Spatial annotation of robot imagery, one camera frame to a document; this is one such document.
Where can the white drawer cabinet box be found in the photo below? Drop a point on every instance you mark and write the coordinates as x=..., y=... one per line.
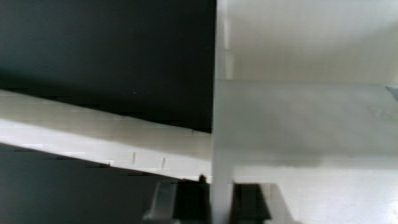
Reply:
x=307, y=109

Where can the white front rail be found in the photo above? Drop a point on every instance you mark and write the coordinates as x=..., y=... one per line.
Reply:
x=97, y=136

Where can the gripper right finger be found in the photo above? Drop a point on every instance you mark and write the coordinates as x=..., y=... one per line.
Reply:
x=250, y=208

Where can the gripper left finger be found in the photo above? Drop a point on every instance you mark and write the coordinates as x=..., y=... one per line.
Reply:
x=181, y=203

